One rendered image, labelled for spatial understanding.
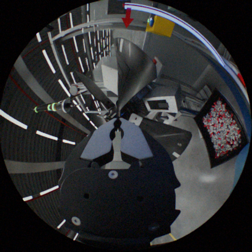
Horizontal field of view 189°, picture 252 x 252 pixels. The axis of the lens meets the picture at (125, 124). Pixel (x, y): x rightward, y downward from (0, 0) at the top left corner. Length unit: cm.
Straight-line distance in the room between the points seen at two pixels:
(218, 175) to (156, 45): 166
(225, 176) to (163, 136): 114
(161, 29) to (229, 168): 134
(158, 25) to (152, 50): 56
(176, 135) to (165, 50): 88
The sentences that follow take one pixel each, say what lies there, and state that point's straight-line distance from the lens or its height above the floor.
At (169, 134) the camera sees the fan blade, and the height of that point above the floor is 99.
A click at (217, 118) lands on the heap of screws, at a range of 34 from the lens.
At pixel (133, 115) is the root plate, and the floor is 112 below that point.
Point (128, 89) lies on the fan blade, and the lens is 15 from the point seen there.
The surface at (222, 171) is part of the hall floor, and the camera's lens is 129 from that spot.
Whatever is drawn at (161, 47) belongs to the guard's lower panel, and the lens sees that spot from 98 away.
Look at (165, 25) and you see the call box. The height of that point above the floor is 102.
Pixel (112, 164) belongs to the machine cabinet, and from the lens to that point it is 742.
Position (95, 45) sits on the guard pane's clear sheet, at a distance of 98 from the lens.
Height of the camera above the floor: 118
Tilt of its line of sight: 4 degrees down
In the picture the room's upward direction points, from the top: 88 degrees counter-clockwise
